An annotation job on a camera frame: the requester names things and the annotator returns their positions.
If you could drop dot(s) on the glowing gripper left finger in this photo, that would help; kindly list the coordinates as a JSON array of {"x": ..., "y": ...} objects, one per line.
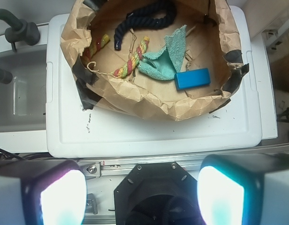
[{"x": 42, "y": 192}]

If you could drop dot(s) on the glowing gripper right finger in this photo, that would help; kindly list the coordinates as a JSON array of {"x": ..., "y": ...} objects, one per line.
[{"x": 244, "y": 189}]

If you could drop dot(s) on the blue rectangular block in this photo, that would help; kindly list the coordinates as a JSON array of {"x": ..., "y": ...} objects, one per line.
[{"x": 192, "y": 79}]

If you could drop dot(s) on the white plastic bin lid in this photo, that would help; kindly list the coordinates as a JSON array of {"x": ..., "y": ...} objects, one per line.
[{"x": 73, "y": 132}]

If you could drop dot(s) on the teal terry cloth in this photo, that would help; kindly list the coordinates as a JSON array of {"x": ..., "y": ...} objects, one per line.
[{"x": 165, "y": 63}]

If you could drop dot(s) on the brown paper bag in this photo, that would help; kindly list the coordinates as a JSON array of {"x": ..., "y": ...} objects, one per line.
[{"x": 103, "y": 42}]

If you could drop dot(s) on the dark green faucet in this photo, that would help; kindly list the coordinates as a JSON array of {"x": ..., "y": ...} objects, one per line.
[{"x": 19, "y": 30}]

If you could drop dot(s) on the black octagonal mount plate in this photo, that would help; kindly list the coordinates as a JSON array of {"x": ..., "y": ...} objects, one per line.
[{"x": 157, "y": 194}]

